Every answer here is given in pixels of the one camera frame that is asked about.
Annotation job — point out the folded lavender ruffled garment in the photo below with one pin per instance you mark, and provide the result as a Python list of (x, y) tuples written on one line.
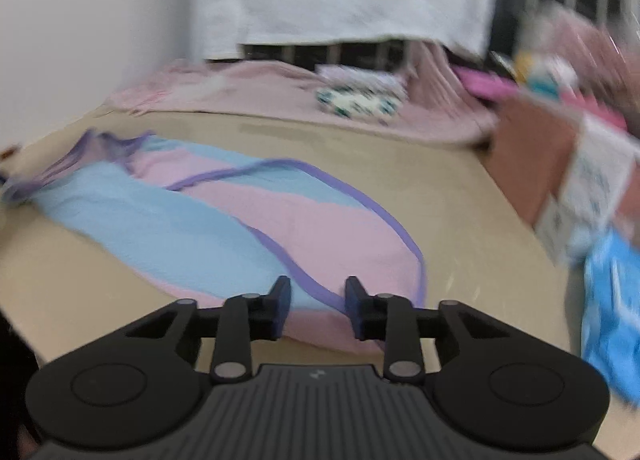
[(360, 76)]

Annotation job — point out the pink fleece blanket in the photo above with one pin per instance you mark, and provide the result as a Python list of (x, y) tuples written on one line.
[(280, 93)]

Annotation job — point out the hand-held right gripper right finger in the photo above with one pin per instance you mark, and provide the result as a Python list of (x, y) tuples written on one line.
[(353, 301)]

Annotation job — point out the folded floral garment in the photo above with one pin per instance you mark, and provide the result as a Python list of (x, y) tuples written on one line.
[(357, 104)]

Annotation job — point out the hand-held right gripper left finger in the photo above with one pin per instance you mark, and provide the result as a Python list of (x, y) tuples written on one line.
[(283, 301)]

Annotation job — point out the flat pink case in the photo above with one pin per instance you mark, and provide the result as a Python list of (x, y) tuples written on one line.
[(487, 81)]

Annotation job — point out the yellow plush toy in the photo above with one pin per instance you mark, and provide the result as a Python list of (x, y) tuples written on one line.
[(547, 71)]

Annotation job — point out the blue plastic bag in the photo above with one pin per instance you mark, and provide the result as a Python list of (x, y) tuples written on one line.
[(612, 320)]

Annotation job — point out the pink fabric pouch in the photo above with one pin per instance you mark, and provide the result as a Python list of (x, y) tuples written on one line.
[(590, 48)]

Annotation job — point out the pink-brown cardboard box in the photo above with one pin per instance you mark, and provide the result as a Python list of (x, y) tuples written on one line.
[(545, 155)]

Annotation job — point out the pink and blue pastel garment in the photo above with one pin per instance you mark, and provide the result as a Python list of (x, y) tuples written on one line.
[(215, 235)]

